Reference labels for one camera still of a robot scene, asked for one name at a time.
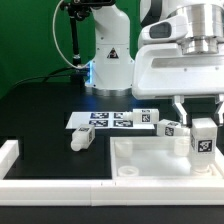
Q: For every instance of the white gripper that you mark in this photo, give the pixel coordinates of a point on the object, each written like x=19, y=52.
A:
x=162, y=71

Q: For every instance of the white square tabletop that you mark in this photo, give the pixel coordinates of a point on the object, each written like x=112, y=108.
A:
x=157, y=158

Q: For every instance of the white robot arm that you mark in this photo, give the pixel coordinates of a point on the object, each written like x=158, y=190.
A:
x=113, y=67

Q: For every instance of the paper sheet with tags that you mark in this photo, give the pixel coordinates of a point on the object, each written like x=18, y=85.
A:
x=103, y=120

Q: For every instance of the white U-shaped fence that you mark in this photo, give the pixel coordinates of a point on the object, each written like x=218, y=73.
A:
x=127, y=192

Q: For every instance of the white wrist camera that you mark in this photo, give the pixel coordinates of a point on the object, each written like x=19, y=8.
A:
x=171, y=29

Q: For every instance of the black camera stand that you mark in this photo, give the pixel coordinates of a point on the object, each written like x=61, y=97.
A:
x=79, y=10

